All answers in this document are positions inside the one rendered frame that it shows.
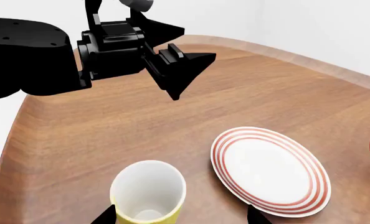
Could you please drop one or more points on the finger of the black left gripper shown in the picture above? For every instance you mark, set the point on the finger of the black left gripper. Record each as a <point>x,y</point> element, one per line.
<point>188,67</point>
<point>160,30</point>

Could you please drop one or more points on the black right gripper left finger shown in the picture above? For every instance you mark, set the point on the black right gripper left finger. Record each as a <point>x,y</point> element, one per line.
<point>108,217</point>

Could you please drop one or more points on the black camera bracket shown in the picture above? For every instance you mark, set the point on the black camera bracket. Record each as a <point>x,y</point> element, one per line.
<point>94,14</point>

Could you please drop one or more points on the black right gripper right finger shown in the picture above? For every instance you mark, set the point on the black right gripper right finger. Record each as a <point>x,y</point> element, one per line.
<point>255,217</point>

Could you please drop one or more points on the yellow and white mug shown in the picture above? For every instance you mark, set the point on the yellow and white mug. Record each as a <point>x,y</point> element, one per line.
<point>147,186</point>

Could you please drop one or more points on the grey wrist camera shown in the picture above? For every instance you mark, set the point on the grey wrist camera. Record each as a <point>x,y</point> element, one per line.
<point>138,4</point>

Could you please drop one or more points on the white plate with red rings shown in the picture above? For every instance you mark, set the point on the white plate with red rings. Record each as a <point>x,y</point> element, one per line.
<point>269,172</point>

